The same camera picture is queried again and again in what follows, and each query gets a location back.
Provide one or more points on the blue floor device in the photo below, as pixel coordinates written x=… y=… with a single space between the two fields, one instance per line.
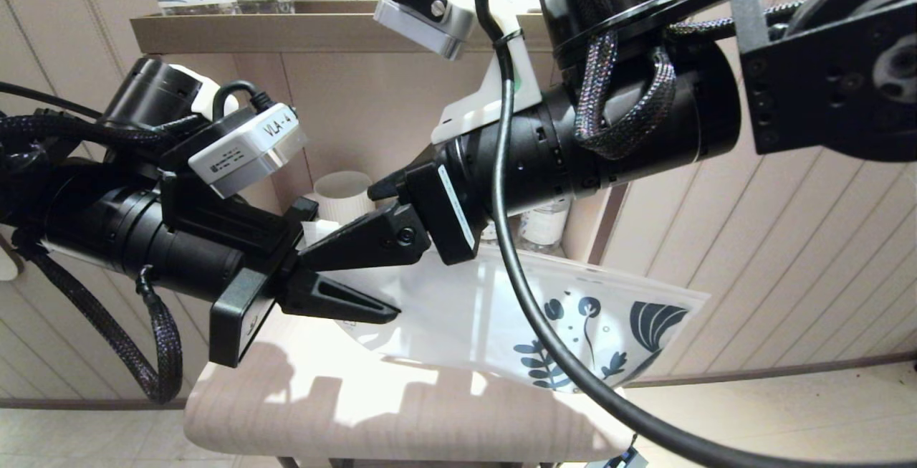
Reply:
x=620 y=459

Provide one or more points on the beige wooden shelf unit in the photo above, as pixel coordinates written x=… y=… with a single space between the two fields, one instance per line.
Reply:
x=286 y=31

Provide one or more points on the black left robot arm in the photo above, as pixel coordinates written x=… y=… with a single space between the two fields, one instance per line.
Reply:
x=107 y=231

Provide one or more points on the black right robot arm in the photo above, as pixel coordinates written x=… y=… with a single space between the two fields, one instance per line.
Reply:
x=824 y=67

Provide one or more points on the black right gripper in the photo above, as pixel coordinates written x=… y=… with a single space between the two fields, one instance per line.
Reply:
x=448 y=217

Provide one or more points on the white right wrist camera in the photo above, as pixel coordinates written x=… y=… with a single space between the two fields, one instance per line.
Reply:
x=430 y=20

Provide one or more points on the white blue-printed plastic bag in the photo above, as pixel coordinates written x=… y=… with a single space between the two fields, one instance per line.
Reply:
x=466 y=310

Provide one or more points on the clear plastic water bottle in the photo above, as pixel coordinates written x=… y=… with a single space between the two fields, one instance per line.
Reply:
x=544 y=228

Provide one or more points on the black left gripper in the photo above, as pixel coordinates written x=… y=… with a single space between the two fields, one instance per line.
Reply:
x=251 y=303

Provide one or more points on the white ribbed mug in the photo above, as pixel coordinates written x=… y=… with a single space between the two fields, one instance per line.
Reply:
x=344 y=196

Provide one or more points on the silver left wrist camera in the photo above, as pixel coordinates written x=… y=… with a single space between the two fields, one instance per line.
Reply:
x=243 y=156

